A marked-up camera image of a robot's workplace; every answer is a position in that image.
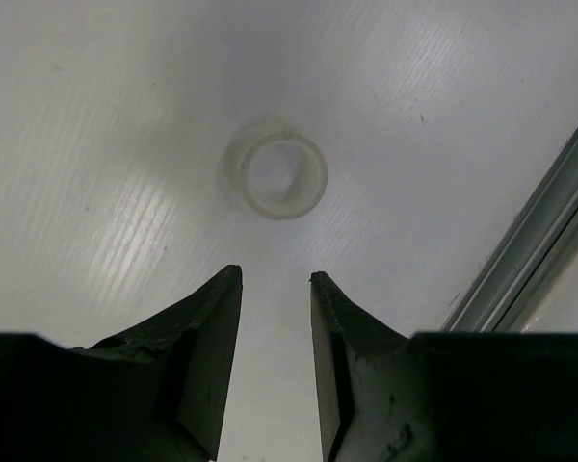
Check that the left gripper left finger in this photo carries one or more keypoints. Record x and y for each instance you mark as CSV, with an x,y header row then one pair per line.
x,y
156,391

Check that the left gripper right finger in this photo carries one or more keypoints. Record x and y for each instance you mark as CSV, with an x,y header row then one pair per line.
x,y
439,396

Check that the clear tape roll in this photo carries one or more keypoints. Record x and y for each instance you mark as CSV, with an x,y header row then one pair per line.
x,y
272,169

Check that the aluminium table rail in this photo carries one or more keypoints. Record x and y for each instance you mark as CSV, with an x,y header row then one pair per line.
x,y
543,238

